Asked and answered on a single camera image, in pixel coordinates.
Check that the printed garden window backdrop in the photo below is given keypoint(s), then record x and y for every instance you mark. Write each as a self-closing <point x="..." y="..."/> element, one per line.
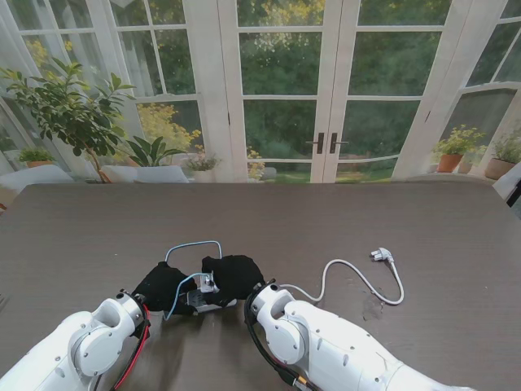
<point x="281" y="81"/>

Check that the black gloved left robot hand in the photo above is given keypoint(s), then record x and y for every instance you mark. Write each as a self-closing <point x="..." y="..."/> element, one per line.
<point x="160" y="289"/>

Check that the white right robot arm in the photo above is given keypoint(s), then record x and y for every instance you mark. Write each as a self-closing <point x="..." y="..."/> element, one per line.
<point x="325" y="346"/>

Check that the white power strip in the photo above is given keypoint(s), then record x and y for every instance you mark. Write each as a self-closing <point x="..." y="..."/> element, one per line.
<point x="195" y="299"/>

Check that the grey USB charger block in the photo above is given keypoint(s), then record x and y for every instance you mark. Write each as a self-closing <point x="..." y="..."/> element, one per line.
<point x="208" y="284"/>

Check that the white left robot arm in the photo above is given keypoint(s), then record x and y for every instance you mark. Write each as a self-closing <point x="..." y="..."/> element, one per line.
<point x="81" y="346"/>

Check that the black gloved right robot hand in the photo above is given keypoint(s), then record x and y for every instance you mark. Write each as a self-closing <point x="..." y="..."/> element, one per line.
<point x="236" y="277"/>

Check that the white board with black edge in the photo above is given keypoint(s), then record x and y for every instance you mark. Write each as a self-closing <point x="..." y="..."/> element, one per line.
<point x="513" y="179"/>

